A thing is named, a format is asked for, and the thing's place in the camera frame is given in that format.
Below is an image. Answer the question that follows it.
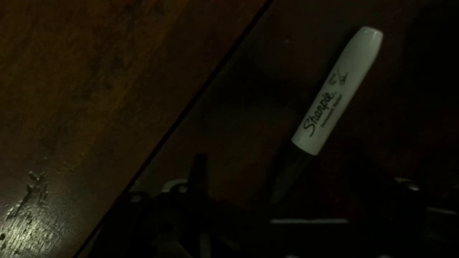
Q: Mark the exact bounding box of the white black-capped marker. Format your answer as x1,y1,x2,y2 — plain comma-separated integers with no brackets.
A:
268,24,386,205

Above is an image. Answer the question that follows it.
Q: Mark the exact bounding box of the dark wooden secretary desk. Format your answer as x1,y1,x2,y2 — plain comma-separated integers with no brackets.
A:
0,0,459,258

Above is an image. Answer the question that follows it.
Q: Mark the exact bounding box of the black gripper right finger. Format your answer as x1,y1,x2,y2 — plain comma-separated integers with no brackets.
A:
349,153,430,258

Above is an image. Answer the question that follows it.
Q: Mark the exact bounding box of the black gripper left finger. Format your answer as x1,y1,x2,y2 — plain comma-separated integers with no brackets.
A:
188,152,211,198

